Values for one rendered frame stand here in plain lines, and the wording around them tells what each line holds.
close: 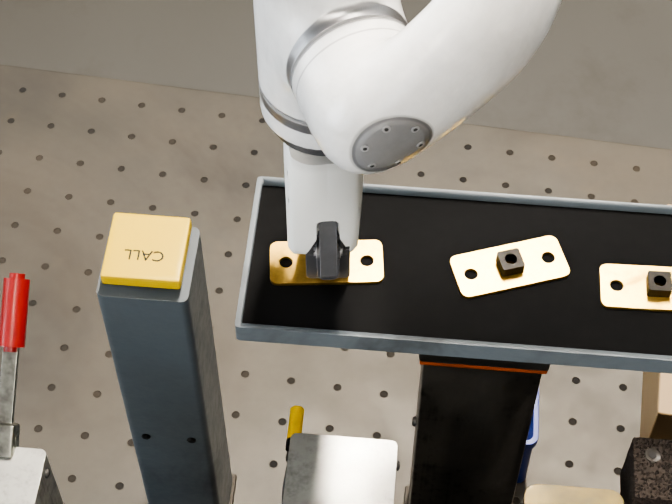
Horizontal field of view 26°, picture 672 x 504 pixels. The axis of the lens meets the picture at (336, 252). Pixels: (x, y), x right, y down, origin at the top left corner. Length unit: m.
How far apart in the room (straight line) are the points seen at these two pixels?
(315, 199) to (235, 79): 1.83
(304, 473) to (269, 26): 0.35
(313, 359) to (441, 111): 0.81
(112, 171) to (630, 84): 1.31
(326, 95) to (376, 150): 0.04
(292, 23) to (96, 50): 2.02
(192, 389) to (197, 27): 1.71
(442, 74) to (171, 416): 0.56
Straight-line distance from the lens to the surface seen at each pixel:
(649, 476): 1.08
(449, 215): 1.11
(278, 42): 0.84
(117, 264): 1.09
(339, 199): 0.94
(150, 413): 1.25
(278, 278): 1.07
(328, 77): 0.80
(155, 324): 1.13
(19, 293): 1.13
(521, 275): 1.08
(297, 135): 0.90
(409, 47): 0.77
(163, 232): 1.11
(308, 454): 1.06
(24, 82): 1.85
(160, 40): 2.84
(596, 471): 1.53
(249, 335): 1.05
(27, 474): 1.13
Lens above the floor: 2.05
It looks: 55 degrees down
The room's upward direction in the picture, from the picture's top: straight up
